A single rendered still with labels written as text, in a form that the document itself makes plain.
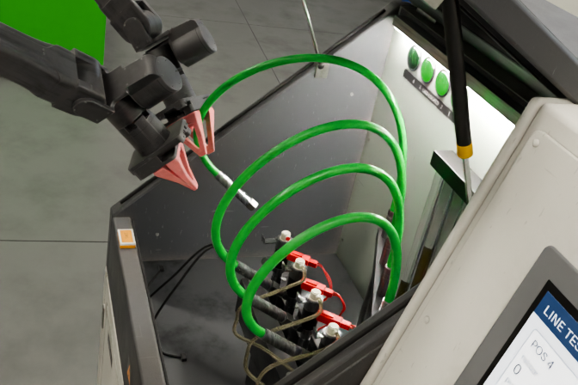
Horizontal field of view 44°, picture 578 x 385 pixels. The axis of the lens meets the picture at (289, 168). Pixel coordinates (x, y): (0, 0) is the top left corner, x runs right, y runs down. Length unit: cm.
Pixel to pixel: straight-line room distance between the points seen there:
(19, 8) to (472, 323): 382
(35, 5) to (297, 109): 305
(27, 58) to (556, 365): 71
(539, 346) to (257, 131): 89
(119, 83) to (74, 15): 340
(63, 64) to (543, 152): 61
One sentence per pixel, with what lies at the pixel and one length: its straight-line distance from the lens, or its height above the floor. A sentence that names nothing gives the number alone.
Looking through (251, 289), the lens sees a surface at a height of 120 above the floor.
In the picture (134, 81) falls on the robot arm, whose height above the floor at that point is 140.
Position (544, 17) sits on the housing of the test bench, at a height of 150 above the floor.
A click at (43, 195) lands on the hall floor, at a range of 339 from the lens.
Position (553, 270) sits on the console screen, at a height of 143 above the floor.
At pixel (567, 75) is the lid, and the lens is 85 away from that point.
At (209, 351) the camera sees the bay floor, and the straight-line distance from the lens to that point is 143.
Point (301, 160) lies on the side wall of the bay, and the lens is 158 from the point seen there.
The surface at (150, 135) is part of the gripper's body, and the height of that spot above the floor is 131.
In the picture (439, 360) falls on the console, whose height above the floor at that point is 125.
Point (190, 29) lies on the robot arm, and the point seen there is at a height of 140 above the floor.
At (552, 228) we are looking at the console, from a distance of 79.
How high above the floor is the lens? 181
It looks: 28 degrees down
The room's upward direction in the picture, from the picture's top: 12 degrees clockwise
